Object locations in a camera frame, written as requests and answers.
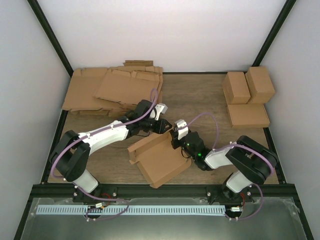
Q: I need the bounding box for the brown cardboard box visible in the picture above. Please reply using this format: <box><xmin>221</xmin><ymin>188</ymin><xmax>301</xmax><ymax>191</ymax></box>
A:
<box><xmin>127</xmin><ymin>132</ymin><xmax>192</xmax><ymax>189</ymax></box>

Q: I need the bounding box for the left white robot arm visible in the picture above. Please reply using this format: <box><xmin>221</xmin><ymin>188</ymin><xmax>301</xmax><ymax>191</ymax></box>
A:
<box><xmin>49</xmin><ymin>99</ymin><xmax>172</xmax><ymax>202</ymax></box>

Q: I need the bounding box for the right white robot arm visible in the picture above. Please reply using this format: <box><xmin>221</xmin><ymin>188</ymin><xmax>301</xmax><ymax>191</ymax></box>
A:
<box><xmin>169</xmin><ymin>130</ymin><xmax>279</xmax><ymax>202</ymax></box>

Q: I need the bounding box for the folded cardboard box front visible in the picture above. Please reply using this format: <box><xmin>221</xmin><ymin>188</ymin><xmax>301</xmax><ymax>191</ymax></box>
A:
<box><xmin>226</xmin><ymin>104</ymin><xmax>270</xmax><ymax>129</ymax></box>

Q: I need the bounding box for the folded cardboard box back left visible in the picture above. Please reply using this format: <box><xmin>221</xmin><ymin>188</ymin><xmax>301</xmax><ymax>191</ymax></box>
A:
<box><xmin>222</xmin><ymin>72</ymin><xmax>251</xmax><ymax>105</ymax></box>

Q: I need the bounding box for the folded cardboard box back right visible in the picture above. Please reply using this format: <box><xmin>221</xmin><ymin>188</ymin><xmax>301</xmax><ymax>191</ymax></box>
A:
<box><xmin>245</xmin><ymin>66</ymin><xmax>276</xmax><ymax>104</ymax></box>

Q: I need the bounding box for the stack of flat cardboard sheets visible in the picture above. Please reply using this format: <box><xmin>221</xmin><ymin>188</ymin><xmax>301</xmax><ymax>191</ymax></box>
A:
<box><xmin>62</xmin><ymin>60</ymin><xmax>164</xmax><ymax>118</ymax></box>

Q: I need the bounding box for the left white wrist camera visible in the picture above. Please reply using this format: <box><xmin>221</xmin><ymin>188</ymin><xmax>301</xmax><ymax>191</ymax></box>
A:
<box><xmin>149</xmin><ymin>103</ymin><xmax>168</xmax><ymax>121</ymax></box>

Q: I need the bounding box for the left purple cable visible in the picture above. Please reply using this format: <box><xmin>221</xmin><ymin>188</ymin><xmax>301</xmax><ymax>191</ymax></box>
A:
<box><xmin>50</xmin><ymin>87</ymin><xmax>158</xmax><ymax>179</ymax></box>

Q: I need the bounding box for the purple cable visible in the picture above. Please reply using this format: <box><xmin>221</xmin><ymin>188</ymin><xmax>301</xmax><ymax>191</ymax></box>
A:
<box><xmin>50</xmin><ymin>87</ymin><xmax>158</xmax><ymax>179</ymax></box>
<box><xmin>186</xmin><ymin>112</ymin><xmax>274</xmax><ymax>187</ymax></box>

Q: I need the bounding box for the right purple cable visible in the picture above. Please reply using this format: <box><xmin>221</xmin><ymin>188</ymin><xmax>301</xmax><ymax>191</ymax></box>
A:
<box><xmin>186</xmin><ymin>112</ymin><xmax>274</xmax><ymax>187</ymax></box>

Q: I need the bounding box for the light blue slotted cable duct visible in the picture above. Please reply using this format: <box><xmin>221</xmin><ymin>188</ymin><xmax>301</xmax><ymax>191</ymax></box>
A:
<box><xmin>35</xmin><ymin>204</ymin><xmax>226</xmax><ymax>217</ymax></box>

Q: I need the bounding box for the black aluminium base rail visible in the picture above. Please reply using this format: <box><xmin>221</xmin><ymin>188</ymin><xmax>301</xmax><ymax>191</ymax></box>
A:
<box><xmin>30</xmin><ymin>183</ymin><xmax>298</xmax><ymax>200</ymax></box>

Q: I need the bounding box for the left black frame post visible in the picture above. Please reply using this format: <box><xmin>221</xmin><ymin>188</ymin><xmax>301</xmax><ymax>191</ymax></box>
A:
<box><xmin>27</xmin><ymin>0</ymin><xmax>74</xmax><ymax>77</ymax></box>

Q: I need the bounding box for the black frame post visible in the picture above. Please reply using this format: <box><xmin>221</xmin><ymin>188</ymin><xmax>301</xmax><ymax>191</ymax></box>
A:
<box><xmin>251</xmin><ymin>0</ymin><xmax>297</xmax><ymax>67</ymax></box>
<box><xmin>27</xmin><ymin>0</ymin><xmax>74</xmax><ymax>77</ymax></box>

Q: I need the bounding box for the right black frame post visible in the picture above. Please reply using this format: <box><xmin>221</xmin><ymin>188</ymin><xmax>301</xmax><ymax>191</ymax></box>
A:
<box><xmin>251</xmin><ymin>0</ymin><xmax>297</xmax><ymax>67</ymax></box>

